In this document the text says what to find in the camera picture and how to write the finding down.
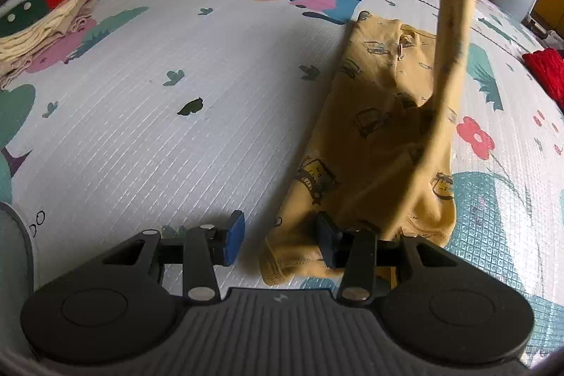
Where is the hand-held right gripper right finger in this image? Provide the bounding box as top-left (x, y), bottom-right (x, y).
top-left (318, 212), bottom-right (459, 306)

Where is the yellow printed shirt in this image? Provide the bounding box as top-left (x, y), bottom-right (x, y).
top-left (259, 0), bottom-right (479, 286)

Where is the grey rounded object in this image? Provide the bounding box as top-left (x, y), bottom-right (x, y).
top-left (0, 202), bottom-right (35, 359)

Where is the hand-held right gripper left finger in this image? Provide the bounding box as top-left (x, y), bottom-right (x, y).
top-left (102, 211), bottom-right (246, 305)

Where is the printed play mat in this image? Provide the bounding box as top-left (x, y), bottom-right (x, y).
top-left (0, 0), bottom-right (564, 368)

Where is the stack of colourful folded clothes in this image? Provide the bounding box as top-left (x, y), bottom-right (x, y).
top-left (0, 0), bottom-right (105, 88)

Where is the red knit garment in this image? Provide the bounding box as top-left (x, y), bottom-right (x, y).
top-left (522, 48), bottom-right (564, 110)

